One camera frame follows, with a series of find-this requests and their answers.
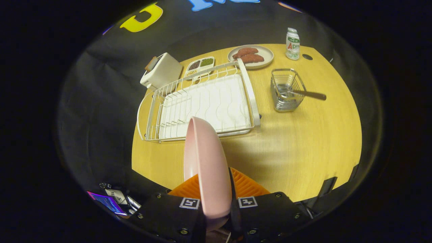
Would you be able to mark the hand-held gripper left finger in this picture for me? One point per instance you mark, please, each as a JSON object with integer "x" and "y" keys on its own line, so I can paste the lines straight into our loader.
{"x": 165, "y": 216}

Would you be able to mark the white toaster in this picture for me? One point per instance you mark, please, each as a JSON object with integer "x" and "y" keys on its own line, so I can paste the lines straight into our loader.
{"x": 162, "y": 72}

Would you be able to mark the beige round plate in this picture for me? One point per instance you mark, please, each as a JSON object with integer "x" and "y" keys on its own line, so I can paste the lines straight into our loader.
{"x": 266, "y": 54}

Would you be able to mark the pink plate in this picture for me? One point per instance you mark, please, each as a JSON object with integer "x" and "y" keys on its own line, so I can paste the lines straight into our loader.
{"x": 209, "y": 168}

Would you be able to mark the white dish rack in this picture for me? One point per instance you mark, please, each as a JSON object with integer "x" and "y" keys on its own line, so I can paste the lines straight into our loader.
{"x": 216, "y": 101}

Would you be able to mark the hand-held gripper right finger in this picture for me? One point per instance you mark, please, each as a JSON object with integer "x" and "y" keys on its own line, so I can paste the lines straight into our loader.
{"x": 270, "y": 216}

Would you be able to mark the brown sausage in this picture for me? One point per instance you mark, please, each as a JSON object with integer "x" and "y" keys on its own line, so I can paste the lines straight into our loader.
{"x": 248, "y": 51}
{"x": 253, "y": 58}

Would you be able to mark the black backdrop cloth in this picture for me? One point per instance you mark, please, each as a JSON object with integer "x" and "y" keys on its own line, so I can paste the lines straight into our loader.
{"x": 101, "y": 84}

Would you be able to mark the white divided grain tray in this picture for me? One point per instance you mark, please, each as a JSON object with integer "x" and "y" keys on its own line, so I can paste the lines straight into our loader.
{"x": 199, "y": 71}

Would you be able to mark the computer monitor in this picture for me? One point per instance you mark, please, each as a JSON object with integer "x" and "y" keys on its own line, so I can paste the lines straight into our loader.
{"x": 108, "y": 202}

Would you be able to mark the white green label bottle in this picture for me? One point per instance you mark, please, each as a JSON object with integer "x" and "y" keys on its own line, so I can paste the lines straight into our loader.
{"x": 292, "y": 45}

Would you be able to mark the white keyboard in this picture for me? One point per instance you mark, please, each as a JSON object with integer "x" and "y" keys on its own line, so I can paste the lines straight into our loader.
{"x": 133, "y": 203}

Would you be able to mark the toast bread slice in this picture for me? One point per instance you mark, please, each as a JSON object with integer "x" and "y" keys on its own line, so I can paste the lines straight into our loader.
{"x": 152, "y": 63}

